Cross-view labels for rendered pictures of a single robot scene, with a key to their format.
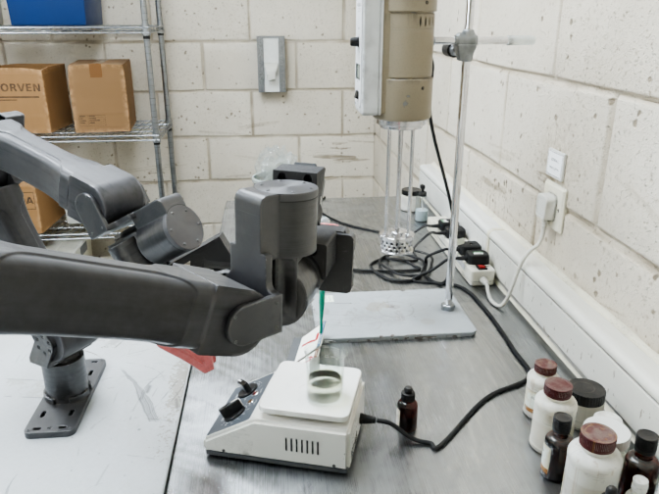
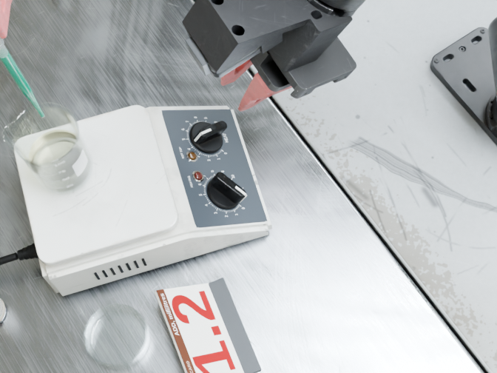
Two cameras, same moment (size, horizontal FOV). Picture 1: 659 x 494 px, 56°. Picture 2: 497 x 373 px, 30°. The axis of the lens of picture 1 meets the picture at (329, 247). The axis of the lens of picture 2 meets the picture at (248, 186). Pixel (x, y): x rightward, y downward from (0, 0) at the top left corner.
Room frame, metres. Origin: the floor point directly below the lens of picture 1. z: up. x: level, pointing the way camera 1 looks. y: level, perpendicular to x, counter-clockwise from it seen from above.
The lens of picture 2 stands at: (1.06, 0.02, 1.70)
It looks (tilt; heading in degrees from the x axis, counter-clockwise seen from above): 68 degrees down; 156
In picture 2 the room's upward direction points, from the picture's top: 5 degrees counter-clockwise
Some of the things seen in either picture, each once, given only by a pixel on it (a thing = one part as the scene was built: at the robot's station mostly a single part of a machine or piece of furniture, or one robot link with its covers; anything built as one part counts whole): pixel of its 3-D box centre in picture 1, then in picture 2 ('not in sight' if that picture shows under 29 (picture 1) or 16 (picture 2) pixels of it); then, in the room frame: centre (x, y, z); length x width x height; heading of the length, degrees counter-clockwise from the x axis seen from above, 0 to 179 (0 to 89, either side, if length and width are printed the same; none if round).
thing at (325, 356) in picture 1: (327, 372); (50, 150); (0.70, 0.00, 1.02); 0.06 x 0.05 x 0.08; 64
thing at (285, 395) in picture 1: (312, 389); (95, 183); (0.72, 0.02, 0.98); 0.12 x 0.12 x 0.01; 78
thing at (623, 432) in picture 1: (602, 450); not in sight; (0.66, -0.35, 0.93); 0.06 x 0.06 x 0.07
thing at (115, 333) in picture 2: not in sight; (117, 337); (0.83, -0.02, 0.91); 0.06 x 0.06 x 0.02
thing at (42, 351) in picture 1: (65, 338); not in sight; (0.83, 0.40, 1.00); 0.09 x 0.06 x 0.06; 152
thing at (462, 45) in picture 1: (457, 44); not in sight; (1.16, -0.23, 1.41); 0.25 x 0.11 x 0.05; 96
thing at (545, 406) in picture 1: (554, 415); not in sight; (0.71, -0.31, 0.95); 0.06 x 0.06 x 0.10
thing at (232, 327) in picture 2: not in sight; (208, 331); (0.87, 0.05, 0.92); 0.09 x 0.06 x 0.04; 174
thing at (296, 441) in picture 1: (294, 414); (132, 193); (0.73, 0.05, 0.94); 0.22 x 0.13 x 0.08; 78
